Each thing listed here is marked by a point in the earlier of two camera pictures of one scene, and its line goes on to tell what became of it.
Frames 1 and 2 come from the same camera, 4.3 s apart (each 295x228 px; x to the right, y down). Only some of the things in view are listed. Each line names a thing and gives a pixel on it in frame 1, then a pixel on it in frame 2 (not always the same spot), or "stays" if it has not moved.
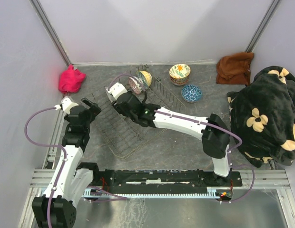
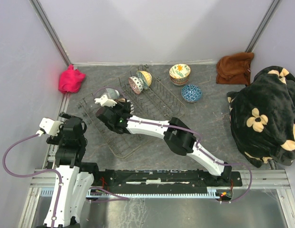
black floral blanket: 266,113 stays
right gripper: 118,108 -> 125,107
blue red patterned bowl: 191,93 stays
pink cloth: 70,80 stays
